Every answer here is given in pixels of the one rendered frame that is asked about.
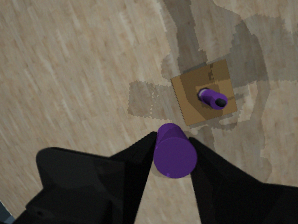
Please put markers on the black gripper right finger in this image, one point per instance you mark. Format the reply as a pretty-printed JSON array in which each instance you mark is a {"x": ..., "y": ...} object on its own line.
[{"x": 226, "y": 194}]

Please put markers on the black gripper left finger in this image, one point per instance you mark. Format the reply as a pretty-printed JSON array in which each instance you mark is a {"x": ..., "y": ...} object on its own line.
[{"x": 120, "y": 178}]

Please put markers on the brown square block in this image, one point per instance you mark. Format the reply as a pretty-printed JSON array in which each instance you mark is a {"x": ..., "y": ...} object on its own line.
[{"x": 187, "y": 87}]

